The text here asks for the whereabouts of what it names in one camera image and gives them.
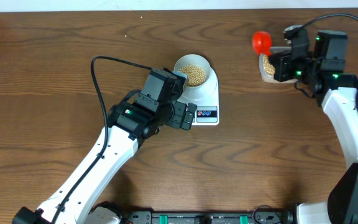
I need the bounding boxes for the red plastic scoop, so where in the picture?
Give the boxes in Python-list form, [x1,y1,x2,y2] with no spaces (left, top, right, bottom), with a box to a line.
[252,31,272,56]

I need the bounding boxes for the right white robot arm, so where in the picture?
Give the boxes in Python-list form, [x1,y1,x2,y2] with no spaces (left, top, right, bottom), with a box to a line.
[261,29,358,223]

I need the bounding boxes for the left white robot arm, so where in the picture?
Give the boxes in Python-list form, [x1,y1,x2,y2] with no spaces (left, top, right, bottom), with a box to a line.
[12,90,196,223]

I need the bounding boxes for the white digital kitchen scale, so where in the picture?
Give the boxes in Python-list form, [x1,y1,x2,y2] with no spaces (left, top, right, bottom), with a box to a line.
[179,67,219,126]

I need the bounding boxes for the soybeans in bowl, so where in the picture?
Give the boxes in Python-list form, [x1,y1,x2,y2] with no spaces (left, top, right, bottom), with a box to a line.
[179,65,206,86]

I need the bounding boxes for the grey round bowl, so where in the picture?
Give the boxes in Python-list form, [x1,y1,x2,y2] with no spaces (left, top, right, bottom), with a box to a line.
[174,54,211,87]

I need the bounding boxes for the soybeans in container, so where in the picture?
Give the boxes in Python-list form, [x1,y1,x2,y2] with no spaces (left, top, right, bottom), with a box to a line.
[262,54,275,76]

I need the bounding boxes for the clear plastic container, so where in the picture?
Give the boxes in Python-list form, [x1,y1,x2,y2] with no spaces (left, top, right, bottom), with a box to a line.
[259,47,296,84]

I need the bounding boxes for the left black cable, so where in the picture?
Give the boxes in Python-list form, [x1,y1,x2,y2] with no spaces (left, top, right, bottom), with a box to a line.
[51,55,152,223]

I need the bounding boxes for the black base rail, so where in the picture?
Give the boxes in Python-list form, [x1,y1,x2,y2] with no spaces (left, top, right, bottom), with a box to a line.
[88,210,296,224]

